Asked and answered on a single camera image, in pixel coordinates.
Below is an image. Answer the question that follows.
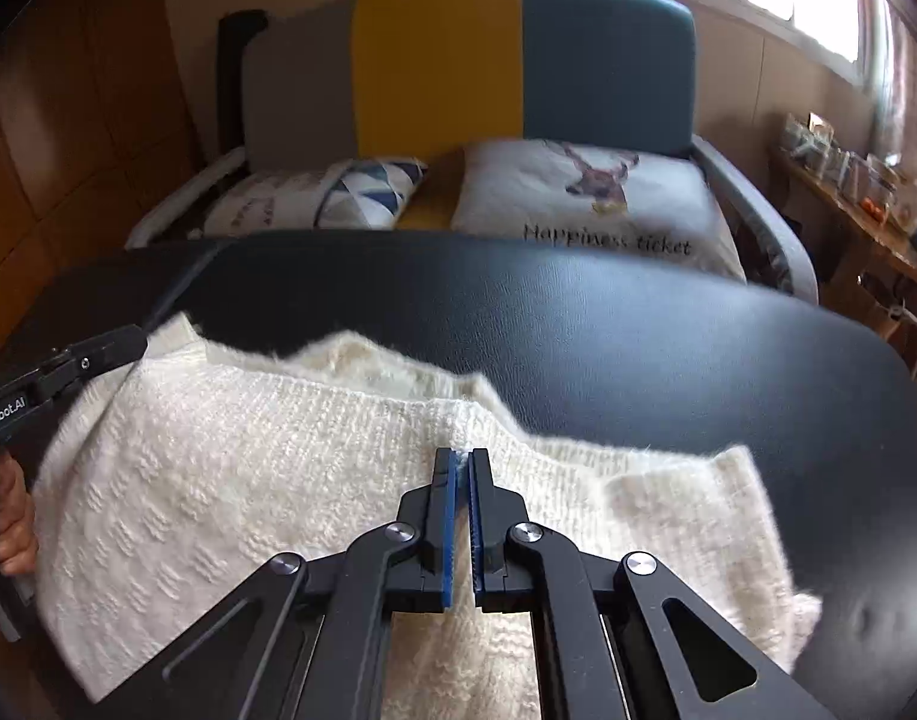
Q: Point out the patterned curtain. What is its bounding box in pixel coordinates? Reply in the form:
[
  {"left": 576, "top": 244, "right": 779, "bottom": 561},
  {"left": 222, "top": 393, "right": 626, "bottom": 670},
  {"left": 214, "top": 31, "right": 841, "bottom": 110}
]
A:
[{"left": 871, "top": 0, "right": 917, "bottom": 188}]

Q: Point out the blue triangle pattern pillow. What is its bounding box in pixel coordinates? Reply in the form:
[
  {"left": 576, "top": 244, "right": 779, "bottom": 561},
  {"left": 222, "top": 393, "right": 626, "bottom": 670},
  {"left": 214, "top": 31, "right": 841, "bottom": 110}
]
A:
[{"left": 196, "top": 157, "right": 430, "bottom": 233}]

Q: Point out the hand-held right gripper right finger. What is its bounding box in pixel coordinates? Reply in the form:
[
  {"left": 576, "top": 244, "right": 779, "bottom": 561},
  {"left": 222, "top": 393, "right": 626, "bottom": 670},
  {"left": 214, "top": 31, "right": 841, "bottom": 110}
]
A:
[{"left": 466, "top": 448, "right": 842, "bottom": 720}]

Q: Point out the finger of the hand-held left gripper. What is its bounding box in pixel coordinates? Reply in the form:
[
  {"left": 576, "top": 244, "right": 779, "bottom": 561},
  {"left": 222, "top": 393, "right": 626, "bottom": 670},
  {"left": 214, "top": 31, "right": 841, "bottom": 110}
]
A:
[{"left": 74, "top": 325, "right": 149, "bottom": 385}]

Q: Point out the person's left hand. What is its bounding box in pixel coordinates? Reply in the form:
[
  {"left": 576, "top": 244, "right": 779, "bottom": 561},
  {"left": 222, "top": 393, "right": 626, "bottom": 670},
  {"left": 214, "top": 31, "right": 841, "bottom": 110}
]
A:
[{"left": 0, "top": 456, "right": 41, "bottom": 578}]

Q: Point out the row of glass jars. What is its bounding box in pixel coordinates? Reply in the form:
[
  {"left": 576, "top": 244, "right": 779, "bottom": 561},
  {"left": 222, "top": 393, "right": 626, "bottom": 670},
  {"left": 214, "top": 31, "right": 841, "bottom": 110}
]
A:
[{"left": 780, "top": 111, "right": 917, "bottom": 230}]

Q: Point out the wooden side shelf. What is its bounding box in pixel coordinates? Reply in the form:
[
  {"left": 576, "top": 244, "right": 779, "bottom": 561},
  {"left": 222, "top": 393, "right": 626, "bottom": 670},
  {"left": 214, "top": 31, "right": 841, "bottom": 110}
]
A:
[{"left": 774, "top": 142, "right": 917, "bottom": 383}]

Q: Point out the grey yellow blue sofa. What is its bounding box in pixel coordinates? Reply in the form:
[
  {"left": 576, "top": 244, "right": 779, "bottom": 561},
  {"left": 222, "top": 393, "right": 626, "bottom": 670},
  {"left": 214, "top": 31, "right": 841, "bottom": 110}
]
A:
[{"left": 124, "top": 0, "right": 820, "bottom": 301}]

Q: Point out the white knit sweater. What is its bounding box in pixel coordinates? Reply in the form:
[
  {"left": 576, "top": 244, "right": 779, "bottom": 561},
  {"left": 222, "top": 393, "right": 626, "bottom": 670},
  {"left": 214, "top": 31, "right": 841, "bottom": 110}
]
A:
[{"left": 31, "top": 313, "right": 823, "bottom": 720}]

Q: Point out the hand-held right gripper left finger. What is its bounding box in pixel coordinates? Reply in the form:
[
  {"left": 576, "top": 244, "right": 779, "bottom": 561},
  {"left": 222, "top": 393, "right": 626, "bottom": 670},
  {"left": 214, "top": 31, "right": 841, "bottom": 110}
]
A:
[{"left": 91, "top": 448, "right": 460, "bottom": 720}]

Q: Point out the white deer print pillow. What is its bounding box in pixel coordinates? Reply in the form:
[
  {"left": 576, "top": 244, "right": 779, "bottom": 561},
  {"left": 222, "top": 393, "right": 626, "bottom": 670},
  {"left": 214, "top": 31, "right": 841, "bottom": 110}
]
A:
[{"left": 451, "top": 137, "right": 748, "bottom": 282}]

